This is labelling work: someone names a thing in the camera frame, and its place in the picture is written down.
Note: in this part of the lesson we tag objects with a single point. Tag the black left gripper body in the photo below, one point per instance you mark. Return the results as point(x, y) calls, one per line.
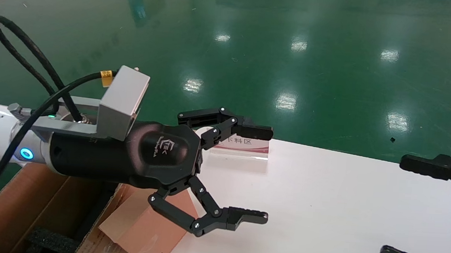
point(156, 153)

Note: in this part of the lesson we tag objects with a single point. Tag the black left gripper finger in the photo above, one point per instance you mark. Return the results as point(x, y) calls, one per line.
point(243, 216)
point(255, 131)

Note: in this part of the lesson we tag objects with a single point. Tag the small cardboard box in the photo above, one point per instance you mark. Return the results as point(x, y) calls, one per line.
point(142, 232)

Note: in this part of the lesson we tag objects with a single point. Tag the large cardboard box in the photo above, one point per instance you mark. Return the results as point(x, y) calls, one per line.
point(26, 196)

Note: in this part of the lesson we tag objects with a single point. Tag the acrylic sign with red stripe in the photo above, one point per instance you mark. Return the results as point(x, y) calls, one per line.
point(248, 144)

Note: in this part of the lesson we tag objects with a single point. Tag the black foam padding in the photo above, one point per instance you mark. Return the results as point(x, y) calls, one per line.
point(50, 243)

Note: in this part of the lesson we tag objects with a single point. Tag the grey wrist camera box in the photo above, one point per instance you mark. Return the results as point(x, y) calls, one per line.
point(122, 99)

